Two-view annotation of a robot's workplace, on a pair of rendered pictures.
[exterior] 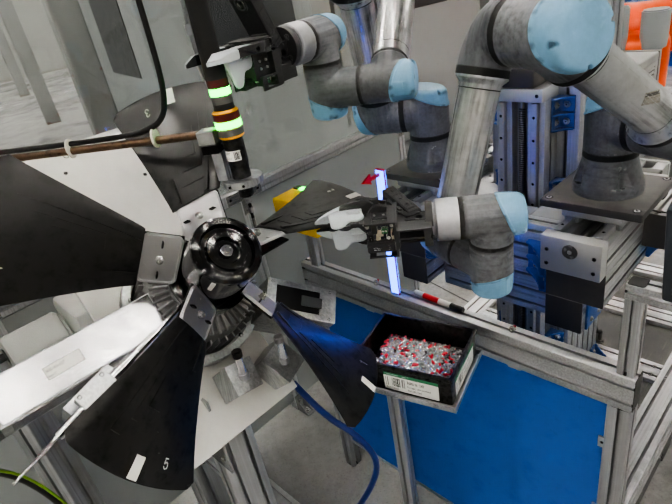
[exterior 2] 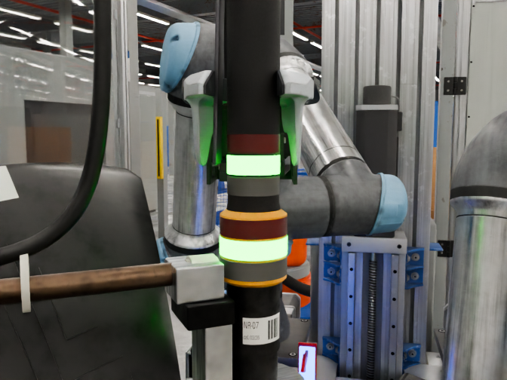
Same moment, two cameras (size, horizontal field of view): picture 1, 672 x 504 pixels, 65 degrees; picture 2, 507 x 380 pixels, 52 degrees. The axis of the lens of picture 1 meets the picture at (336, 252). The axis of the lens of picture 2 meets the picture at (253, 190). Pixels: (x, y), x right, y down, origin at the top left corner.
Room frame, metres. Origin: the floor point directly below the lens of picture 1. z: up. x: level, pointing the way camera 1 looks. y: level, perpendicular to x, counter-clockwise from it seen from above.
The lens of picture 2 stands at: (0.61, 0.33, 1.47)
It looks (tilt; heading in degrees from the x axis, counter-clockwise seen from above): 6 degrees down; 323
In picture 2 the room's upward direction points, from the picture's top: straight up
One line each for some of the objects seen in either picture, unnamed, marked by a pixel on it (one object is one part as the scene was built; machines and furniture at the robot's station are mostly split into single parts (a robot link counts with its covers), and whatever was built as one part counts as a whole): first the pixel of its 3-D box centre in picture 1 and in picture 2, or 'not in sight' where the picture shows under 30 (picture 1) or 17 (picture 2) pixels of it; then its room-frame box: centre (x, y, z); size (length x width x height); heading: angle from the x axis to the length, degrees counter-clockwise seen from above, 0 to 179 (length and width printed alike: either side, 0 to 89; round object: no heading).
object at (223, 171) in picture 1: (231, 156); (239, 330); (0.87, 0.14, 1.34); 0.09 x 0.07 x 0.10; 76
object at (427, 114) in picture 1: (425, 108); not in sight; (1.48, -0.32, 1.20); 0.13 x 0.12 x 0.14; 69
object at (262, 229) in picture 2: (226, 114); (253, 224); (0.87, 0.13, 1.41); 0.04 x 0.04 x 0.01
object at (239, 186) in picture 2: (221, 99); (253, 184); (0.87, 0.13, 1.44); 0.03 x 0.03 x 0.01
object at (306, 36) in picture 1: (291, 44); not in sight; (1.03, 0.01, 1.48); 0.08 x 0.05 x 0.08; 51
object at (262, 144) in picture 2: (217, 82); (253, 143); (0.87, 0.13, 1.46); 0.03 x 0.03 x 0.01
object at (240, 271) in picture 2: (230, 130); (253, 263); (0.87, 0.13, 1.39); 0.04 x 0.04 x 0.01
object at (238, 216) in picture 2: (228, 122); (253, 243); (0.87, 0.13, 1.40); 0.04 x 0.04 x 0.05
